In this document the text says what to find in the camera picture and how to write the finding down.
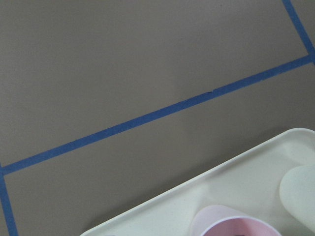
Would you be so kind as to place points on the pink cup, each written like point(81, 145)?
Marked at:
point(219, 220)

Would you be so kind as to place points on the pale green cup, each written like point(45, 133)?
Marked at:
point(297, 194)

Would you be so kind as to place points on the cream plastic tray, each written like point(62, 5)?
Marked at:
point(248, 182)

